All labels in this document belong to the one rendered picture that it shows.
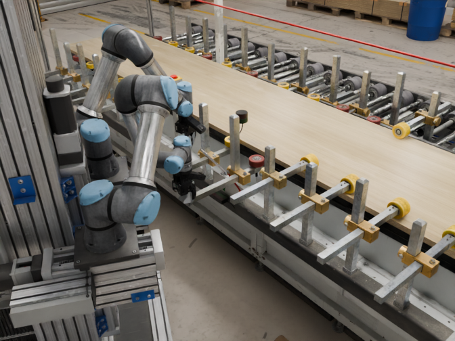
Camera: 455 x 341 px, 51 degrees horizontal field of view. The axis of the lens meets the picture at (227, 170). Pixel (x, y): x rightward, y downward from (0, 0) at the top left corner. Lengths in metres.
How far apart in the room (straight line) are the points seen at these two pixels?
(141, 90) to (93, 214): 0.46
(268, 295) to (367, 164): 1.02
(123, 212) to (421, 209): 1.28
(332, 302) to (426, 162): 0.89
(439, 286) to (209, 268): 1.50
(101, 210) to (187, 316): 1.37
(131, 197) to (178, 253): 1.71
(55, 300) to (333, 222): 1.31
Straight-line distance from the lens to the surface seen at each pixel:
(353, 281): 2.11
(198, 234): 3.41
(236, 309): 2.90
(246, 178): 2.40
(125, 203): 1.61
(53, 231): 1.94
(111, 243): 1.73
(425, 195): 2.33
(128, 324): 2.62
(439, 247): 1.95
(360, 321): 2.69
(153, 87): 1.71
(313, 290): 2.79
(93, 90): 2.19
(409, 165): 2.54
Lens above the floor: 2.15
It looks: 32 degrees down
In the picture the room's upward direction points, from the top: 2 degrees counter-clockwise
